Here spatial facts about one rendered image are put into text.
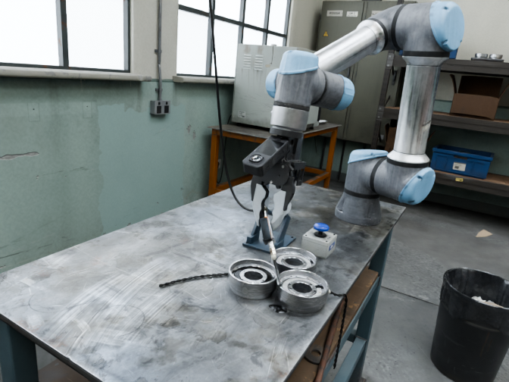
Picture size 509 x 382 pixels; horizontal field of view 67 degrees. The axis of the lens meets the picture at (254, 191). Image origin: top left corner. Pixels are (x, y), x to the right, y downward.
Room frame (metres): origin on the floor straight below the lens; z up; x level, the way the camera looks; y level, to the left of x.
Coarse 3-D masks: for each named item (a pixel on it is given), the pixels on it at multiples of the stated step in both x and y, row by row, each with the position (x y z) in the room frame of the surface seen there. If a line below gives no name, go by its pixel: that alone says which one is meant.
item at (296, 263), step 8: (280, 248) 0.84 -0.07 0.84; (288, 248) 0.84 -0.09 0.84; (296, 248) 0.85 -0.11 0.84; (288, 256) 0.82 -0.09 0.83; (296, 256) 0.82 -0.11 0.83; (304, 256) 0.83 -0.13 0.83; (312, 256) 0.82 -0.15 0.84; (272, 264) 0.78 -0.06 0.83; (280, 264) 0.76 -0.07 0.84; (288, 264) 0.78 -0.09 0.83; (296, 264) 0.82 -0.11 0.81; (304, 264) 0.79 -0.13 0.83; (312, 264) 0.79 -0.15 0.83; (280, 272) 0.76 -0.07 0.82
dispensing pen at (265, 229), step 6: (264, 210) 0.78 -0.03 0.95; (264, 216) 0.77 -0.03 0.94; (264, 222) 0.75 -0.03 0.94; (264, 228) 0.74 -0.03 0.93; (264, 234) 0.73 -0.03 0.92; (264, 240) 0.73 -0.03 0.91; (270, 240) 0.74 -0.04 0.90; (270, 246) 0.73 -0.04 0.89; (270, 252) 0.72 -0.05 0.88; (276, 270) 0.70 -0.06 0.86
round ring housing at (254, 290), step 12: (240, 264) 0.76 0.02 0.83; (252, 264) 0.77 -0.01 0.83; (264, 264) 0.76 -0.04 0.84; (228, 276) 0.71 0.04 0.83; (240, 276) 0.71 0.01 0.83; (252, 276) 0.74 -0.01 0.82; (264, 276) 0.72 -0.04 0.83; (276, 276) 0.70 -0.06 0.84; (240, 288) 0.67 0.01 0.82; (252, 288) 0.67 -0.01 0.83; (264, 288) 0.67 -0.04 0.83
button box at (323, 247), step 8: (312, 232) 0.94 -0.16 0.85; (328, 232) 0.95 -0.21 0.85; (304, 240) 0.91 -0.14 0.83; (312, 240) 0.90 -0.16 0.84; (320, 240) 0.89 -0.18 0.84; (328, 240) 0.90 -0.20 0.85; (304, 248) 0.91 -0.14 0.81; (312, 248) 0.90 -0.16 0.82; (320, 248) 0.89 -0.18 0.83; (328, 248) 0.89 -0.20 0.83; (320, 256) 0.89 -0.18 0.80; (328, 256) 0.90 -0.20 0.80
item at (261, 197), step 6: (258, 186) 0.78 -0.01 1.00; (264, 186) 0.78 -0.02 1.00; (258, 192) 0.78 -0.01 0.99; (264, 192) 0.77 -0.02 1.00; (258, 198) 0.78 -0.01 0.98; (264, 198) 0.77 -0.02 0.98; (252, 204) 0.78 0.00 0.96; (258, 204) 0.77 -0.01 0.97; (264, 204) 0.80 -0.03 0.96; (258, 210) 0.77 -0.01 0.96; (258, 216) 0.77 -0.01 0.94; (258, 222) 0.77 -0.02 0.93
